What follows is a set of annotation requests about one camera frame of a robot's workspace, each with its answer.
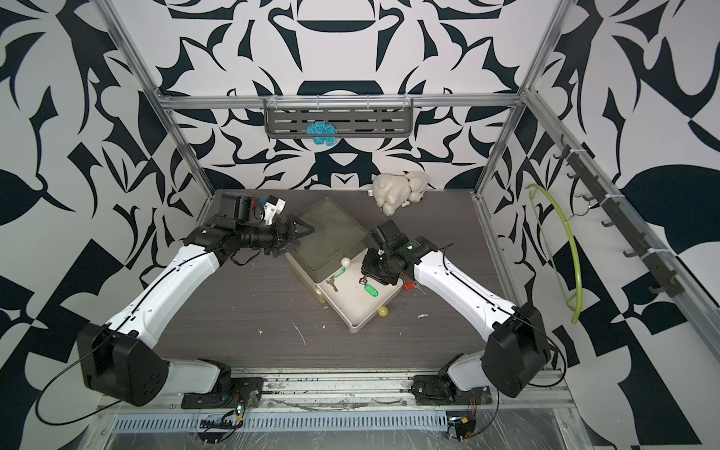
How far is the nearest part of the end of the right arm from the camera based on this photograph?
1.87 ft

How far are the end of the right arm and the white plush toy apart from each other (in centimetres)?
41

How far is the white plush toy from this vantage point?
1103mm
